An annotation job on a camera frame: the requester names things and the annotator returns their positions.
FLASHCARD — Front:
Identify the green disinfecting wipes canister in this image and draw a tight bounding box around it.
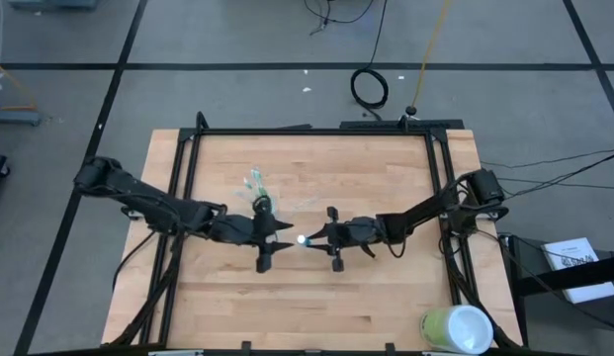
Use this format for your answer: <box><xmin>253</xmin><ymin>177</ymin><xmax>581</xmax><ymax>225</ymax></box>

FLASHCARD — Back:
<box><xmin>418</xmin><ymin>305</ymin><xmax>494</xmax><ymax>355</ymax></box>

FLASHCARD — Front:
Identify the black coiled hanging cable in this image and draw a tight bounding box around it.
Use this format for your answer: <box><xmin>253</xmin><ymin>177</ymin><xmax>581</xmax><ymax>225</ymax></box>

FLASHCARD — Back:
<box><xmin>349</xmin><ymin>0</ymin><xmax>390</xmax><ymax>111</ymax></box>

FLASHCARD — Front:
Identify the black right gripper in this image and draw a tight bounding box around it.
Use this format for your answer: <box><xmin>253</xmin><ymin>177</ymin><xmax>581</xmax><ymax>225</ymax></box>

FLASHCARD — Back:
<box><xmin>306</xmin><ymin>206</ymin><xmax>388</xmax><ymax>274</ymax></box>

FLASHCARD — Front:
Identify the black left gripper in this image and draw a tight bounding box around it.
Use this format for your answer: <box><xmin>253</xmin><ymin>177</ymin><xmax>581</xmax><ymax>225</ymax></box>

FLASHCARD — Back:
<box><xmin>211</xmin><ymin>206</ymin><xmax>296</xmax><ymax>275</ymax></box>

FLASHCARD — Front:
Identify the grey stand foot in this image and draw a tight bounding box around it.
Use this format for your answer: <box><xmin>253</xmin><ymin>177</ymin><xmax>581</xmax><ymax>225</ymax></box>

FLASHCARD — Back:
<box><xmin>0</xmin><ymin>108</ymin><xmax>43</xmax><ymax>128</ymax></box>

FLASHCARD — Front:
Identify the black aluminium table frame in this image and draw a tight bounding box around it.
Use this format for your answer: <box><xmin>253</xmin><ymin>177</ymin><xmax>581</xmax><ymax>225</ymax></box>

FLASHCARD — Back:
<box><xmin>108</xmin><ymin>111</ymin><xmax>525</xmax><ymax>356</ymax></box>

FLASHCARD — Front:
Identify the clear plastic bag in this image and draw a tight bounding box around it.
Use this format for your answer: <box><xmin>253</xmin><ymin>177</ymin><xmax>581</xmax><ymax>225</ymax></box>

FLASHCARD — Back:
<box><xmin>231</xmin><ymin>165</ymin><xmax>291</xmax><ymax>219</ymax></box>

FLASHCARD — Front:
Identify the yellow hanging cable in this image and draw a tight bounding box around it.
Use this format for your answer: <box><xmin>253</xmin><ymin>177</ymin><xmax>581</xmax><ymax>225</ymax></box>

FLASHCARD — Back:
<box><xmin>407</xmin><ymin>0</ymin><xmax>451</xmax><ymax>118</ymax></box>

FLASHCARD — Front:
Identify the black side cart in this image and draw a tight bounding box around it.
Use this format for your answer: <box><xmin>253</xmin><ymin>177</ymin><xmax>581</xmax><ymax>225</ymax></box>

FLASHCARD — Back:
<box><xmin>503</xmin><ymin>231</ymin><xmax>614</xmax><ymax>347</ymax></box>

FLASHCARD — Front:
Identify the clear plastic wrapper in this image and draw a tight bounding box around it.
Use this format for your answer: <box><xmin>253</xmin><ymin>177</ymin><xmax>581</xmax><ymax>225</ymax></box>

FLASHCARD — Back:
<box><xmin>281</xmin><ymin>196</ymin><xmax>321</xmax><ymax>217</ymax></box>

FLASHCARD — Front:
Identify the white printed booklet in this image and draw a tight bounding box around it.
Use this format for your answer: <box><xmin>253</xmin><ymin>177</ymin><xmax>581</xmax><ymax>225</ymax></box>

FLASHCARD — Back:
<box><xmin>541</xmin><ymin>236</ymin><xmax>614</xmax><ymax>304</ymax></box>

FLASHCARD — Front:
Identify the black tangled floor cable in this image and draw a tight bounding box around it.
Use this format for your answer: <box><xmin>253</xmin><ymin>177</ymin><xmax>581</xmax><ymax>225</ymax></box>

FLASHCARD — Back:
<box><xmin>304</xmin><ymin>0</ymin><xmax>375</xmax><ymax>37</ymax></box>

